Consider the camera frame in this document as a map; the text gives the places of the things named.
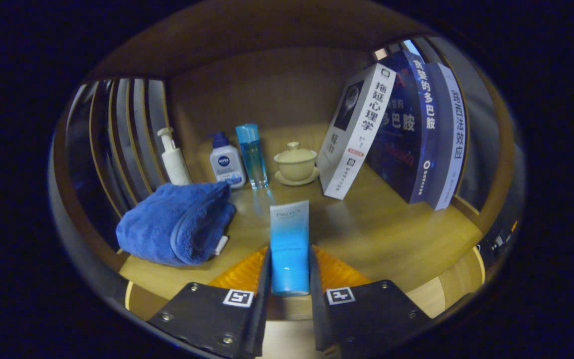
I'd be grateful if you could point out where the dark blue book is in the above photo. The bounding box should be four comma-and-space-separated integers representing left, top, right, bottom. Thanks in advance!
365, 50, 439, 205

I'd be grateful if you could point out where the black device with orange part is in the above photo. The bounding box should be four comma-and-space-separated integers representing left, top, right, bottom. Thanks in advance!
476, 219, 519, 265

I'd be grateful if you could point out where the clear blue bottle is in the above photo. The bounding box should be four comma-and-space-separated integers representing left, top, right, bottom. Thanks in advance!
235, 123, 270, 190

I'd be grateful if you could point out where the white pump bottle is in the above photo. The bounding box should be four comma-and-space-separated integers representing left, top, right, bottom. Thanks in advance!
156, 127, 193, 186

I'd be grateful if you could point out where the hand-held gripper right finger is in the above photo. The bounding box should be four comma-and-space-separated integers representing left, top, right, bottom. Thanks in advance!
308, 244, 434, 357

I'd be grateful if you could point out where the folded blue towel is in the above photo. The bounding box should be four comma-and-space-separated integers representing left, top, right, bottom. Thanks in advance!
116, 180, 238, 266

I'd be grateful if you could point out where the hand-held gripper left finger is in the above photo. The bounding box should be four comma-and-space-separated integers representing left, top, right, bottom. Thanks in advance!
146, 245, 273, 359

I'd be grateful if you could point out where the white book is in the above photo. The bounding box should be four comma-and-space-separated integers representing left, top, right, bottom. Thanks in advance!
315, 62, 397, 200

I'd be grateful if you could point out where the white bottle with blue cap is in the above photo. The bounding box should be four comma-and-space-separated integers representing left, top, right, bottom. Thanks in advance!
208, 131, 247, 189

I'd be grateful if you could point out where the blue and white tube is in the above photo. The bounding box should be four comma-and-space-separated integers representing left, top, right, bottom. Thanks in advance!
269, 200, 311, 297

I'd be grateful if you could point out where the wooden countertop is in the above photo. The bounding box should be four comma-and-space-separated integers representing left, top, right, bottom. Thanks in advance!
118, 165, 484, 300

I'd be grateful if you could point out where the beige lidded teacup with saucer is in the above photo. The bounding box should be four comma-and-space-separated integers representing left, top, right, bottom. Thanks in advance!
273, 142, 320, 187

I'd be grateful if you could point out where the wooden cabinet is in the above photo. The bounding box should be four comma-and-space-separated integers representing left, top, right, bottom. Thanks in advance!
50, 0, 517, 280

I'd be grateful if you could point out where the pale blue book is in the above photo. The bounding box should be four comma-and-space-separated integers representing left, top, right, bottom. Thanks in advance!
424, 62, 468, 211

